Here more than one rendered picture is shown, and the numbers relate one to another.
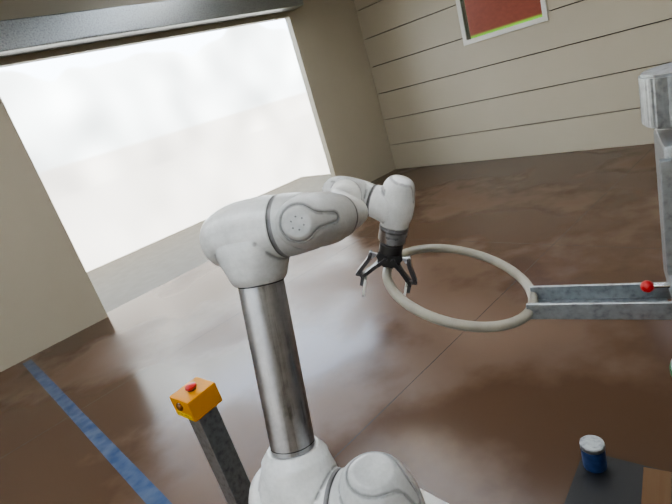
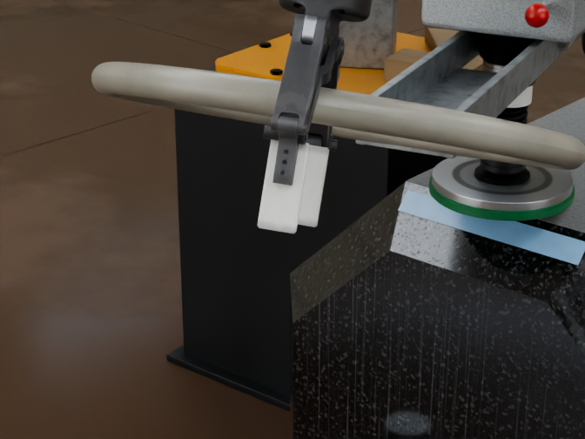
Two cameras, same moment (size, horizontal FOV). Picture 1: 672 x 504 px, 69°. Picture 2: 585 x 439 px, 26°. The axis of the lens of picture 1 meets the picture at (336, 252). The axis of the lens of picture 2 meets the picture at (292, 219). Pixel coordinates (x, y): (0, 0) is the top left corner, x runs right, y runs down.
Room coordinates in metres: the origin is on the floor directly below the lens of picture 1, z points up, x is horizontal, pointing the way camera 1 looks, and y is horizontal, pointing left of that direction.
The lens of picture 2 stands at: (1.60, 0.83, 1.62)
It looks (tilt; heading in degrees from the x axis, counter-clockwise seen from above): 24 degrees down; 263
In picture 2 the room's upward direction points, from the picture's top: straight up
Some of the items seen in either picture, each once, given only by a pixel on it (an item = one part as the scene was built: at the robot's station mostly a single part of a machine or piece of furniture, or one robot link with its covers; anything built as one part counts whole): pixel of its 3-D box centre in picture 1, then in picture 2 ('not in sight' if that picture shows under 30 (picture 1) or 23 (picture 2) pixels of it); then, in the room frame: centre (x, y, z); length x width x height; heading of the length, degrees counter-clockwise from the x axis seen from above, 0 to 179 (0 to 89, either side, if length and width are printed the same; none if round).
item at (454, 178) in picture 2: not in sight; (501, 179); (1.07, -0.91, 0.90); 0.21 x 0.21 x 0.01
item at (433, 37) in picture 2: not in sight; (454, 42); (0.87, -1.99, 0.80); 0.20 x 0.10 x 0.05; 90
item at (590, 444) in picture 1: (593, 453); not in sight; (1.68, -0.83, 0.08); 0.10 x 0.10 x 0.13
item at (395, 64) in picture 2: not in sight; (434, 70); (0.97, -1.77, 0.81); 0.20 x 0.10 x 0.05; 144
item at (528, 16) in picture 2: (657, 285); (541, 11); (1.08, -0.76, 1.20); 0.08 x 0.03 x 0.03; 58
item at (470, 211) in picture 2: not in sight; (501, 181); (1.07, -0.91, 0.90); 0.22 x 0.22 x 0.04
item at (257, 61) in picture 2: not in sight; (353, 63); (1.11, -1.99, 0.76); 0.49 x 0.49 x 0.05; 46
